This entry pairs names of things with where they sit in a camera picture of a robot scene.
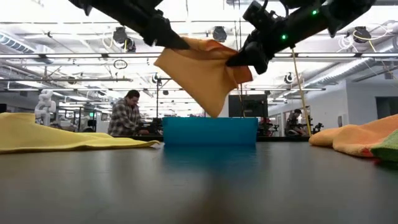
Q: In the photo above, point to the black camera stand frame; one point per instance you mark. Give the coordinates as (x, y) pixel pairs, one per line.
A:
(157, 99)

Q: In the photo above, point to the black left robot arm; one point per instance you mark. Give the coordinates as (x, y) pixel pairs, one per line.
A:
(124, 9)

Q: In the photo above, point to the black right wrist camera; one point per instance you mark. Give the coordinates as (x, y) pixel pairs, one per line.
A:
(258, 14)

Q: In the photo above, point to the green microfiber towel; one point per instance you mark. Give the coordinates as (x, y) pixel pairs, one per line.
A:
(388, 149)

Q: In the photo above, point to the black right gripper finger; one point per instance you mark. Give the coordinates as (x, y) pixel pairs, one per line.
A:
(262, 65)
(244, 59)

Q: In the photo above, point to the person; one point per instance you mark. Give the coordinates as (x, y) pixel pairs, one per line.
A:
(124, 118)
(293, 123)

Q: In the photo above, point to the small hanging black reel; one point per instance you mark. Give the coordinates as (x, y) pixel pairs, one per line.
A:
(289, 77)

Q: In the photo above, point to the blue plastic bin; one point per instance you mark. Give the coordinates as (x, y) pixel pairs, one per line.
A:
(211, 130)

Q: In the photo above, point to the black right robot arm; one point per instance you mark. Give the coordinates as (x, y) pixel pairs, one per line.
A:
(326, 12)

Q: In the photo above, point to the orange microfiber towel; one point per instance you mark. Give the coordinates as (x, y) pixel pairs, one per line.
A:
(354, 137)
(202, 74)

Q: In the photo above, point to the black monitor screen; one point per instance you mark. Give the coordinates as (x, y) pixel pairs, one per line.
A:
(252, 105)

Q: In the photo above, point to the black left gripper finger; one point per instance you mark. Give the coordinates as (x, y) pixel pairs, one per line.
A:
(175, 42)

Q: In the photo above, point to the yellow microfiber towel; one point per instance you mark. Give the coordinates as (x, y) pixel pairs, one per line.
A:
(46, 137)

